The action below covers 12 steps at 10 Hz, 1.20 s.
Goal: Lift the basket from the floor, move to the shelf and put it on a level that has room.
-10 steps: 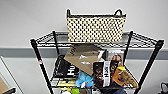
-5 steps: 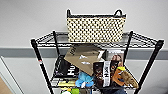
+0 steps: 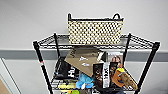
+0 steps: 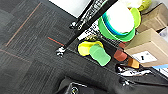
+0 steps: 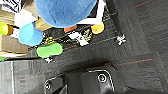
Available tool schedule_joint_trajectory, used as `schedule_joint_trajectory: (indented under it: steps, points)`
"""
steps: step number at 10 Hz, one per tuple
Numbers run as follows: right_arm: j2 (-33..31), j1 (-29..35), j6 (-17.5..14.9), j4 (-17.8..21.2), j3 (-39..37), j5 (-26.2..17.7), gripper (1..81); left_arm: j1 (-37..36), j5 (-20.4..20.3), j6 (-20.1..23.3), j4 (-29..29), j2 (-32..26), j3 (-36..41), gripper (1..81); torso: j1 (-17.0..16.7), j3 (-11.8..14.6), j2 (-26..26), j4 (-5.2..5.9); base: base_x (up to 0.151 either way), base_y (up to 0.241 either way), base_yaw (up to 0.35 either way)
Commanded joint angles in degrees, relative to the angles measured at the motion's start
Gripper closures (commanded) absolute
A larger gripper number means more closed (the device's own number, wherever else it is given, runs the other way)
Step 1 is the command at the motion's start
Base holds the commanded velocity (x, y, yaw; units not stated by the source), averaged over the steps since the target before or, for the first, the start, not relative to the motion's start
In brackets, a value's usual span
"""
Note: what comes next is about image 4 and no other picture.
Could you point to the green yellow toy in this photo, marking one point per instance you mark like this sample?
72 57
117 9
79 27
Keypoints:
95 51

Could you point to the cardboard box with label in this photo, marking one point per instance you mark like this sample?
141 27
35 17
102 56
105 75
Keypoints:
148 48

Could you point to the white packet with black print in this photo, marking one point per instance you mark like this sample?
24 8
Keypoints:
89 31

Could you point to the yellow green toy bowl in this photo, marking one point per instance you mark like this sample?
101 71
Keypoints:
118 21

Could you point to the plain cardboard box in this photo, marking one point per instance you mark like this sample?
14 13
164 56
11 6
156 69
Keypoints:
155 16

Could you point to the small orange toy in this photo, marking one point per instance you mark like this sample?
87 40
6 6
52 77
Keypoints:
128 59

